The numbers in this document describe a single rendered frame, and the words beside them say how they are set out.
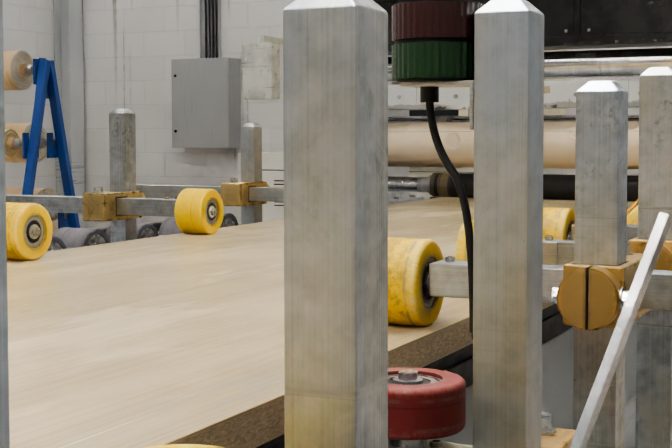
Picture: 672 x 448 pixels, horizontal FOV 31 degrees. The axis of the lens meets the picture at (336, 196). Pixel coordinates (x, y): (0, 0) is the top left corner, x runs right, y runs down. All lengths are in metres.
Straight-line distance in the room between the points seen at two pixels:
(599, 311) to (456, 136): 2.27
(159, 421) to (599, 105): 0.44
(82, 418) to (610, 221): 0.45
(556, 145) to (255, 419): 2.40
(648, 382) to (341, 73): 0.80
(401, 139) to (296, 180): 2.76
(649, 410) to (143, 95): 10.28
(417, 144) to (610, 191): 2.29
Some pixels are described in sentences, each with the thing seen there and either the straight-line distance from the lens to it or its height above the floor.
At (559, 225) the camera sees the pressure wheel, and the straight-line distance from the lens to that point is 1.53.
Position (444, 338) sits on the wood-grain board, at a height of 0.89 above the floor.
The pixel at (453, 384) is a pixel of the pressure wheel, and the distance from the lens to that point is 0.82.
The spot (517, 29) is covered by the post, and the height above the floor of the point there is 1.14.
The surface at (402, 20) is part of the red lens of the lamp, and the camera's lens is 0.76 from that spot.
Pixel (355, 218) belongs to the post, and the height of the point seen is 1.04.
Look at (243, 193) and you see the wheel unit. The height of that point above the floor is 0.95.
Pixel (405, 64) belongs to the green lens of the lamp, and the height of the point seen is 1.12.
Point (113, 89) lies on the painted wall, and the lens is 11.58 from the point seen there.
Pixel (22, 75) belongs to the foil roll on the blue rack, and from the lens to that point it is 7.81.
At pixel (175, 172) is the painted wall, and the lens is 11.18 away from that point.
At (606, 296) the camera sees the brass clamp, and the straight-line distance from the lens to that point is 0.96.
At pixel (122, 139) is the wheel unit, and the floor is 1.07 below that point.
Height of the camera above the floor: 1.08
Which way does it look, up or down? 3 degrees down
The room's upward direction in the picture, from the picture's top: straight up
